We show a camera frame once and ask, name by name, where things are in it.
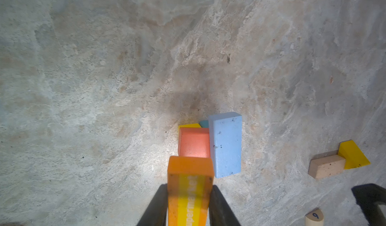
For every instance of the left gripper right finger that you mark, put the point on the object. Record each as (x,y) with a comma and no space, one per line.
(220,213)

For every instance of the wooden cylinder block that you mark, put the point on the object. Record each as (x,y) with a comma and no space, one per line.
(314,218)

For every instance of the teal wooden cube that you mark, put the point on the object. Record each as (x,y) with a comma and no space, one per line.
(204,123)

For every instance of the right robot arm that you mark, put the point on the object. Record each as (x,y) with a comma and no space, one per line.
(369,197)

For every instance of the orange supermarket block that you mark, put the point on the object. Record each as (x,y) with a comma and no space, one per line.
(189,185)

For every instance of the small yellow wedge block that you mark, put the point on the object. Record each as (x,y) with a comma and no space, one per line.
(355,158)

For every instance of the plain wooden block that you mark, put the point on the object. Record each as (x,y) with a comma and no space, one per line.
(326,167)

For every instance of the yellow wooden cube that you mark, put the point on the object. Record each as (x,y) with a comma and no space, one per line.
(193,125)

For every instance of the red wooden block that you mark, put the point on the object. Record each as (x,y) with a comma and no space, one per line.
(194,142)

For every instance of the light blue wooden block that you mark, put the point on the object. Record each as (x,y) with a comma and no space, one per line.
(226,143)

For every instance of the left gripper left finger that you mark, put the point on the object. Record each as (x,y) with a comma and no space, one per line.
(156,212)

